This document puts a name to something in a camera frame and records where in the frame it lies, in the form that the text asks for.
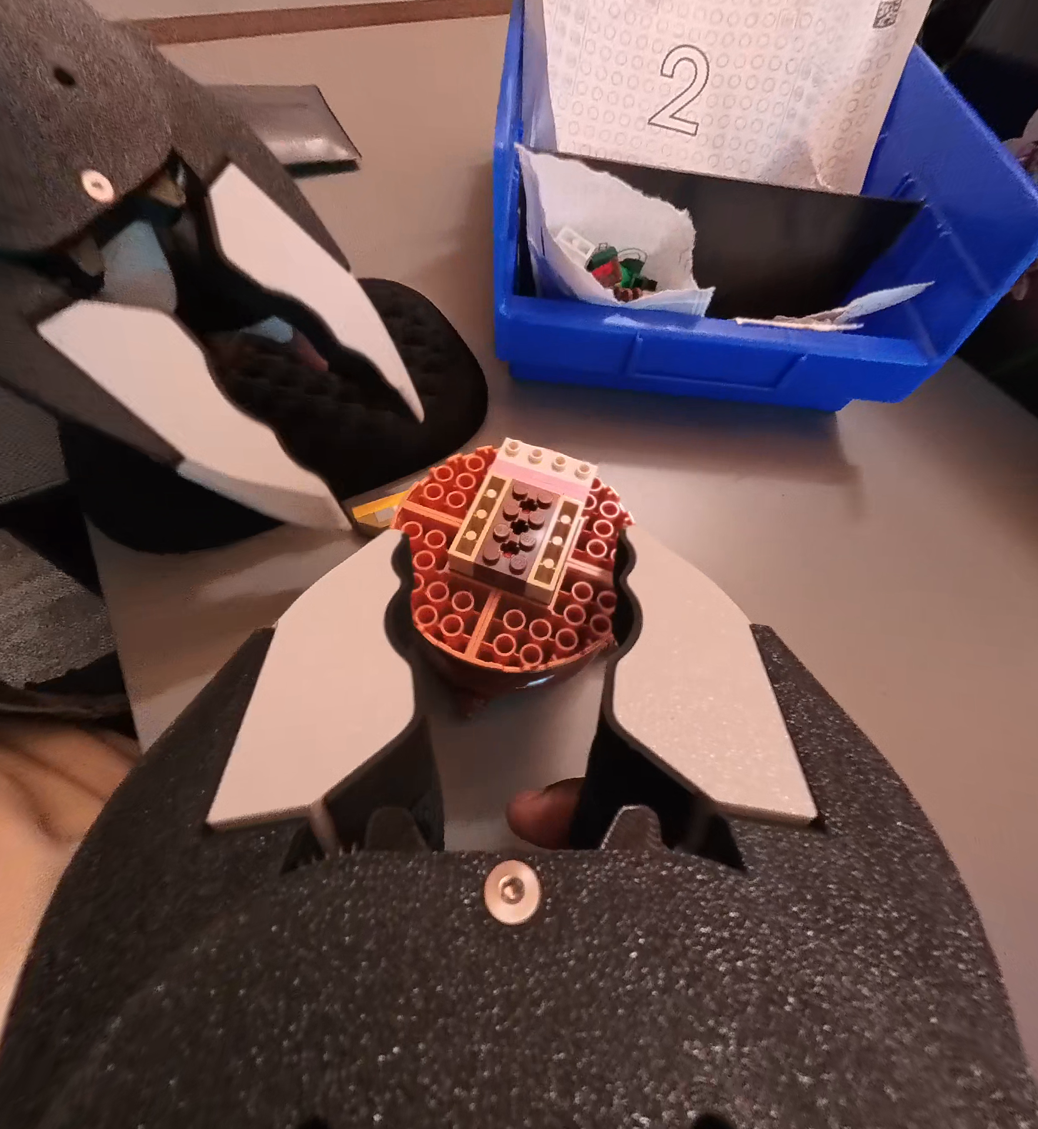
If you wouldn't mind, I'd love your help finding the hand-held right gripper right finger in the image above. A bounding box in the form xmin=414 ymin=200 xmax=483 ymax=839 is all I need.
xmin=602 ymin=527 xmax=818 ymax=827

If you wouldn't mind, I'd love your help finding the torn white paper bag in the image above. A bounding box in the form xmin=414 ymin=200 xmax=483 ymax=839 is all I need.
xmin=517 ymin=143 xmax=938 ymax=333

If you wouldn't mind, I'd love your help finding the dark leather wallet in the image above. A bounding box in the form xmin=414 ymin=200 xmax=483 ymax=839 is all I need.
xmin=166 ymin=82 xmax=363 ymax=175

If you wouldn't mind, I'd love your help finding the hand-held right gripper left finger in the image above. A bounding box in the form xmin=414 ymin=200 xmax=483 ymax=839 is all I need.
xmin=205 ymin=529 xmax=438 ymax=852

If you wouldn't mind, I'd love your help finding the white dotted paper bag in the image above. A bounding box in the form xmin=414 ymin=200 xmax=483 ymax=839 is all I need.
xmin=539 ymin=0 xmax=936 ymax=197

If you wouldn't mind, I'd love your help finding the person's beige shirt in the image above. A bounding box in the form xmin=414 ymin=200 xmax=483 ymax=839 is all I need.
xmin=0 ymin=726 xmax=142 ymax=1060

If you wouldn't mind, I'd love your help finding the lego flower pot model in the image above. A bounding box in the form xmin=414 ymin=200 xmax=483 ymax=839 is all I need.
xmin=390 ymin=438 xmax=636 ymax=717

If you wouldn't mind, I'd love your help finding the pile of small lego pieces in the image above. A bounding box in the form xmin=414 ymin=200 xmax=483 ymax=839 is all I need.
xmin=585 ymin=241 xmax=663 ymax=303

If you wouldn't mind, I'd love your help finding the gold curved lego piece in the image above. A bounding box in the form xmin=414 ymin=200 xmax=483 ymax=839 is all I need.
xmin=346 ymin=489 xmax=414 ymax=536

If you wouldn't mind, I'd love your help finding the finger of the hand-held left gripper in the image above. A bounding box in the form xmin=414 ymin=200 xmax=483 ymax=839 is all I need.
xmin=206 ymin=161 xmax=427 ymax=425
xmin=38 ymin=298 xmax=356 ymax=530

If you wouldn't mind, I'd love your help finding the black mesh chair seat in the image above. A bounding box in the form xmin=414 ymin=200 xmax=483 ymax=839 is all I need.
xmin=60 ymin=276 xmax=490 ymax=554

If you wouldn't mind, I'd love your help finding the blue plastic bin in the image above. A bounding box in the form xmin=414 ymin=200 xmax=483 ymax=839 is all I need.
xmin=494 ymin=0 xmax=1038 ymax=413

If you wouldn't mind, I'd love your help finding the black bin divider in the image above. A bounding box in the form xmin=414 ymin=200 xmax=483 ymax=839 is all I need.
xmin=561 ymin=152 xmax=927 ymax=321

